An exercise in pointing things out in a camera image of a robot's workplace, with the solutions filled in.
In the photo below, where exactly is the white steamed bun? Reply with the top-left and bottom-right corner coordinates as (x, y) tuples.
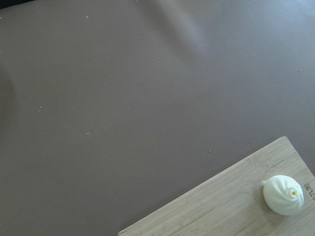
(261, 175), (304, 216)

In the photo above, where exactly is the wooden cutting board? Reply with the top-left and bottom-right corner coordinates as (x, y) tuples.
(120, 136), (315, 236)

